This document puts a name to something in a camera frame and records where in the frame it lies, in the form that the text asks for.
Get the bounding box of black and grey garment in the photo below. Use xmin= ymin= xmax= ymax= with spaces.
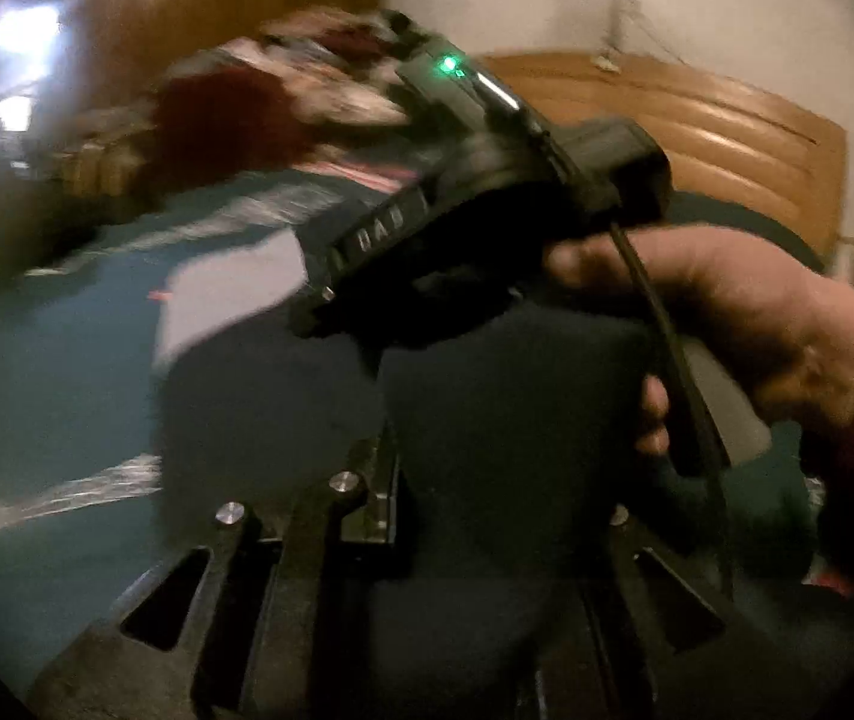
xmin=149 ymin=225 xmax=810 ymax=720

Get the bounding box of person's right hand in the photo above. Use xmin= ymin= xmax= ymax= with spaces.
xmin=547 ymin=229 xmax=854 ymax=460

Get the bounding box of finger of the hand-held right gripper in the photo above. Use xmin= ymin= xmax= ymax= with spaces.
xmin=288 ymin=270 xmax=518 ymax=361

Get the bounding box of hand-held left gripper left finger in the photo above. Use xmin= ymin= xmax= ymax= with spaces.
xmin=119 ymin=427 xmax=413 ymax=720

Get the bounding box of wooden headboard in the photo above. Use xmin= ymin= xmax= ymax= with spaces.
xmin=479 ymin=52 xmax=848 ymax=260

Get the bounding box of white door frame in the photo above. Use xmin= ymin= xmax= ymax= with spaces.
xmin=0 ymin=0 xmax=62 ymax=137

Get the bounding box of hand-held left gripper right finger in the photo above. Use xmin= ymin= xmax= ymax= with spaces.
xmin=581 ymin=502 xmax=769 ymax=720

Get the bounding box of pile of mixed clothes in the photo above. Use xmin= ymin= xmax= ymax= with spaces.
xmin=149 ymin=6 xmax=428 ymax=140

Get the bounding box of dark green printed bedspread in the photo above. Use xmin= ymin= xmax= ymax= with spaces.
xmin=0 ymin=165 xmax=848 ymax=691

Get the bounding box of dark red garment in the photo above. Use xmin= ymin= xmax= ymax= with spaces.
xmin=148 ymin=67 xmax=312 ymax=175

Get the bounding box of black cable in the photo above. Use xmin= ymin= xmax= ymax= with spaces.
xmin=607 ymin=221 xmax=735 ymax=593

